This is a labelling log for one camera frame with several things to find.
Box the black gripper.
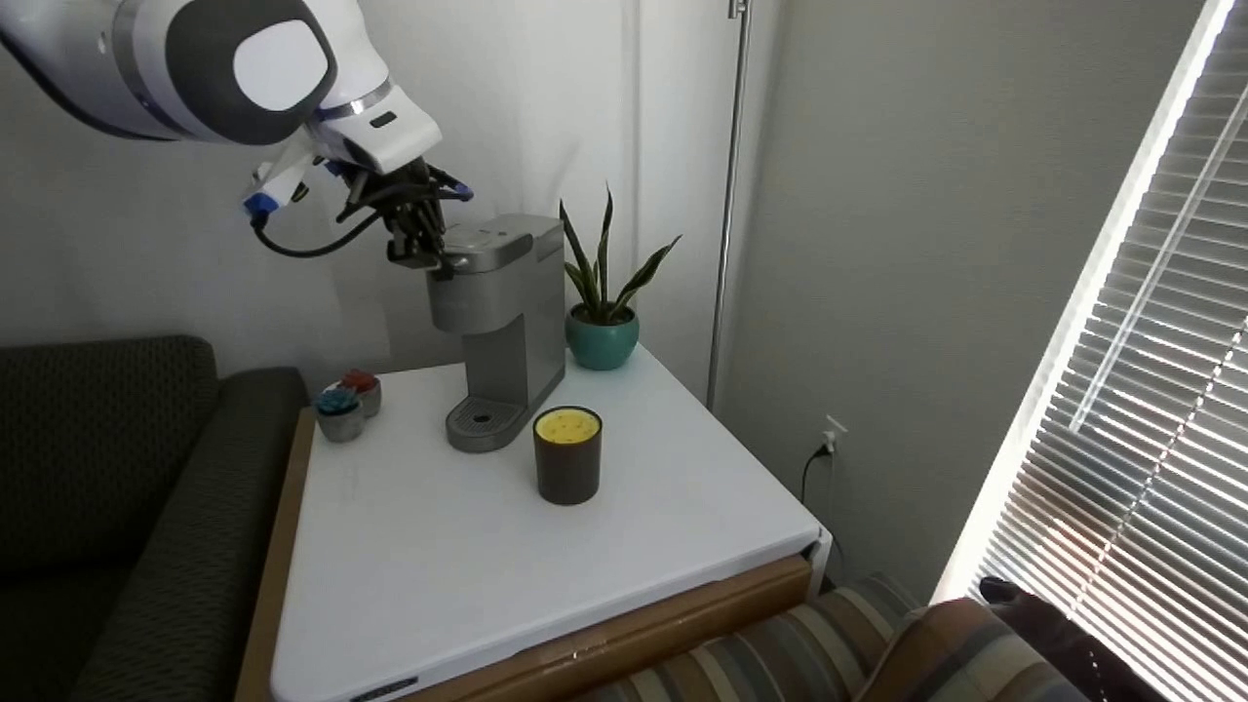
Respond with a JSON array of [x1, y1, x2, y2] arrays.
[[341, 151, 477, 275]]

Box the grey coffee maker lid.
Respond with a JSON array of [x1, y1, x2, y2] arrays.
[[424, 211, 571, 283]]

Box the grey pod coffee maker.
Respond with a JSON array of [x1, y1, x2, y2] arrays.
[[424, 211, 571, 455]]

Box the red coffee pod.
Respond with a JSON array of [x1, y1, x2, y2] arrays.
[[341, 371, 385, 420]]

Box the blue coffee pod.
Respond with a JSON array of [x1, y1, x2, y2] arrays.
[[312, 387, 370, 444]]

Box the snake plant in teal pot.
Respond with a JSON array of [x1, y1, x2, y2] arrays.
[[552, 188, 688, 374]]

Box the dark glass yellow candle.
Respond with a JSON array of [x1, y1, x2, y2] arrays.
[[532, 402, 610, 510]]

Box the dark grey sofa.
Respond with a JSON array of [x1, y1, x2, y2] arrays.
[[0, 332, 316, 702]]

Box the white table board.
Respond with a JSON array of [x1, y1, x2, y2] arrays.
[[230, 407, 836, 702]]

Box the striped fabric sofa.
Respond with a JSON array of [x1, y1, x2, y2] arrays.
[[571, 576, 1109, 702]]

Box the striped sofa cushion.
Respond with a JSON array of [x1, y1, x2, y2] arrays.
[[850, 595, 1095, 702]]

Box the white window blinds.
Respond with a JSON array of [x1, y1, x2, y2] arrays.
[[932, 0, 1248, 702]]

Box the dark fuzzy blanket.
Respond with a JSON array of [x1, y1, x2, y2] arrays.
[[975, 572, 1170, 702]]

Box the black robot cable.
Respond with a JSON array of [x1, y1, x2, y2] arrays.
[[244, 203, 395, 260]]

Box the white mount with blue connector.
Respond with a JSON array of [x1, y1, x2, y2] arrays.
[[243, 134, 322, 227]]

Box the thin grey wall pole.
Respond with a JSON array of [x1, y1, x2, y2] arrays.
[[702, 0, 751, 407]]

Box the black plugged wall cable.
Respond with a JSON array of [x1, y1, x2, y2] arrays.
[[796, 441, 836, 517]]

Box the white wall outlet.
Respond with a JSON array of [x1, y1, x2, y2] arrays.
[[816, 410, 854, 466]]

